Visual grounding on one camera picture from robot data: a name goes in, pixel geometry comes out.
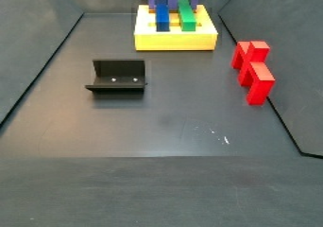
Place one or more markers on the green rectangular bar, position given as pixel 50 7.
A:
pixel 188 18

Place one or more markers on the yellow slotted board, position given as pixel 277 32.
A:
pixel 152 40

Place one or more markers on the blue rectangular bar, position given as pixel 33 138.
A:
pixel 162 16

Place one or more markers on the red interlocking block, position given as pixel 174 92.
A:
pixel 254 74

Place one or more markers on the black angle bracket fixture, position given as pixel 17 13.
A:
pixel 118 75

